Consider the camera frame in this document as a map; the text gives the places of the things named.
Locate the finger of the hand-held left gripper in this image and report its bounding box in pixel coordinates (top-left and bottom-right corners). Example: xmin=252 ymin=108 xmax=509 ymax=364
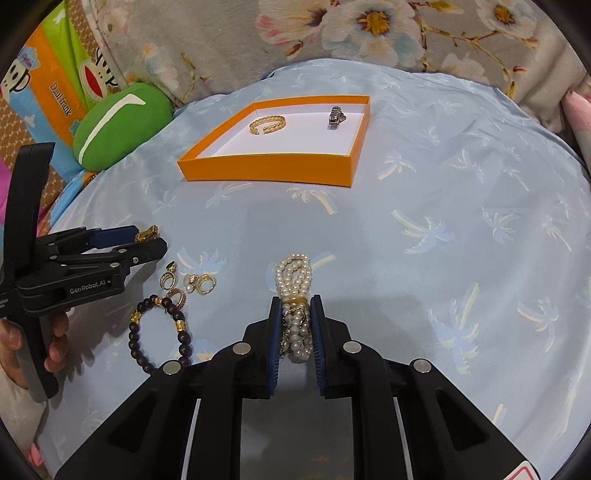
xmin=56 ymin=237 xmax=168 ymax=278
xmin=38 ymin=224 xmax=142 ymax=254

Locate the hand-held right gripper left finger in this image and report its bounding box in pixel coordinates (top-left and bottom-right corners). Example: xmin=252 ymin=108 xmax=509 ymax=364
xmin=54 ymin=296 xmax=284 ymax=480

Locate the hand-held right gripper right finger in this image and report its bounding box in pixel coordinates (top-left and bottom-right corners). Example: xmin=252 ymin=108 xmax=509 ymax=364
xmin=309 ymin=295 xmax=539 ymax=480

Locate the white pearl bracelet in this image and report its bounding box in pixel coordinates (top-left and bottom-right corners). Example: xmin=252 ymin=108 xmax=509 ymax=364
xmin=274 ymin=252 xmax=315 ymax=363

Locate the orange jewelry box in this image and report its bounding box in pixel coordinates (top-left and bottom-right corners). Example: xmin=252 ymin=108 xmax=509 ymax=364
xmin=178 ymin=95 xmax=371 ymax=189

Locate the person's left hand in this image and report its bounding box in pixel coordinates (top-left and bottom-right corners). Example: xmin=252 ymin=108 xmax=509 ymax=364
xmin=0 ymin=310 xmax=71 ymax=391

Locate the green cushion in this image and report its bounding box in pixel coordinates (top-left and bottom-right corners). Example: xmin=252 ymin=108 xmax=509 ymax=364
xmin=73 ymin=82 xmax=175 ymax=174

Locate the blue palm print sheet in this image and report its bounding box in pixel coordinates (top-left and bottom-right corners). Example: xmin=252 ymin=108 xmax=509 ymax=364
xmin=37 ymin=58 xmax=591 ymax=480

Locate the cartoon print pillow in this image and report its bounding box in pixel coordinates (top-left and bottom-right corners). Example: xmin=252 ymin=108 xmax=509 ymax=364
xmin=0 ymin=9 xmax=126 ymax=185

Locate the grey floral blanket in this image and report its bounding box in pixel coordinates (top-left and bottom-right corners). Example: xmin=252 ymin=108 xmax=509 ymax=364
xmin=99 ymin=0 xmax=591 ymax=134

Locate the pink pillow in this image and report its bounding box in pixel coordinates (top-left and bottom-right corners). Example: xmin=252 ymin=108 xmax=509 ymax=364
xmin=561 ymin=90 xmax=591 ymax=162

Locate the dark bead bracelet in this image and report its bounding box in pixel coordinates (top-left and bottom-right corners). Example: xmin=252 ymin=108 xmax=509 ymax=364
xmin=128 ymin=296 xmax=193 ymax=374

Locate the gold chain bangle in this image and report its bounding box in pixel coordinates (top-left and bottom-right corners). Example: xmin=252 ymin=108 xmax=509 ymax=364
xmin=249 ymin=115 xmax=287 ymax=136

